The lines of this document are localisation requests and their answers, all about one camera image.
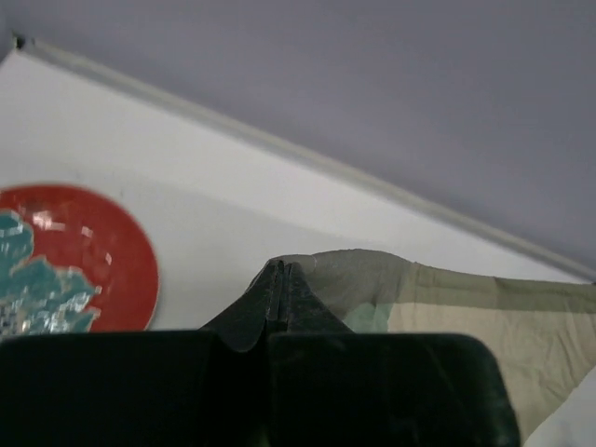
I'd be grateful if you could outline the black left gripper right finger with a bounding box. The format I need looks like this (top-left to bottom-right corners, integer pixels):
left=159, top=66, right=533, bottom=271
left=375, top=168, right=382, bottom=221
left=267, top=263, right=352, bottom=334

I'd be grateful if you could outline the red floral plate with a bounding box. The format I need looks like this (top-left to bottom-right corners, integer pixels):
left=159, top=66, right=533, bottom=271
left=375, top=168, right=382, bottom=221
left=1, top=183, right=159, bottom=339

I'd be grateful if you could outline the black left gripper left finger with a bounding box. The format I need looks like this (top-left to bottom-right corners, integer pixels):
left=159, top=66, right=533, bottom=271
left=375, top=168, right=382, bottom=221
left=201, top=261, right=283, bottom=352

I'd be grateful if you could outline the green beige patchwork cloth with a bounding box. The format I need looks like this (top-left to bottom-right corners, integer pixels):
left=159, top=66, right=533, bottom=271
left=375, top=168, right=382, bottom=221
left=277, top=249, right=596, bottom=441

